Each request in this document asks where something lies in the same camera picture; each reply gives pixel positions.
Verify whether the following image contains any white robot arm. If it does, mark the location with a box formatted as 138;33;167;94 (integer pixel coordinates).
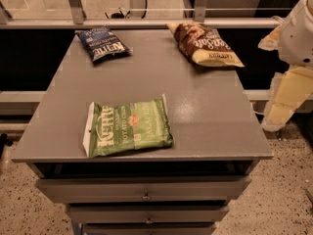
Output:
258;0;313;131

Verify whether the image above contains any green jalapeno Kettle chip bag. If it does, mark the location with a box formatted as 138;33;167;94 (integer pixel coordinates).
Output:
83;94;174;158

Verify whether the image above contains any brown and yellow chip bag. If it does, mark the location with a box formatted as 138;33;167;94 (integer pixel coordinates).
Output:
167;23;244;68

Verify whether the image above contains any blue Kettle chip bag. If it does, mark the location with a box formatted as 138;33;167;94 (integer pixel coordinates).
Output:
75;25;130;62

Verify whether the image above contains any grey metal drawer cabinet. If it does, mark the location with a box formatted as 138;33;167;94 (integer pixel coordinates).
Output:
11;28;274;235

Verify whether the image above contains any top grey drawer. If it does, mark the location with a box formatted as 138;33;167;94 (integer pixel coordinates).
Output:
36;176;251;204

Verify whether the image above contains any grey drawer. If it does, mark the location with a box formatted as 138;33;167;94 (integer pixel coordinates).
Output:
36;176;251;204
66;205;229;224
84;223;216;235

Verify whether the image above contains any grey metal railing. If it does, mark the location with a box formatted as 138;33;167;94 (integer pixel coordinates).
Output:
0;0;313;30

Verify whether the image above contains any bottom grey drawer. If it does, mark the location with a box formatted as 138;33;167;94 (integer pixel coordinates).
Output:
84;223;216;235

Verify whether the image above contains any middle grey drawer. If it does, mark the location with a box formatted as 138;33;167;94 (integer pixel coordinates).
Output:
66;205;229;224

